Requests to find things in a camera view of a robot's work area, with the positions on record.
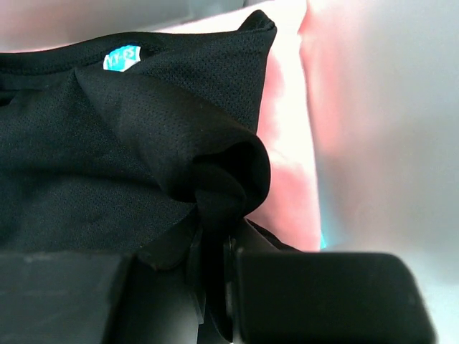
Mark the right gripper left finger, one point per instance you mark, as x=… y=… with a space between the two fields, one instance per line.
x=152 y=296

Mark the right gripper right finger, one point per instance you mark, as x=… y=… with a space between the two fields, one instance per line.
x=286 y=296

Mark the black t shirt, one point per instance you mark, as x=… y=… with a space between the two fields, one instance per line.
x=108 y=143

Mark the folded teal t shirt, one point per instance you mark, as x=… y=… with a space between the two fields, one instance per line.
x=323 y=243

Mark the folded pink t shirt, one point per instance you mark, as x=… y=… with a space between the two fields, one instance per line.
x=290 y=211

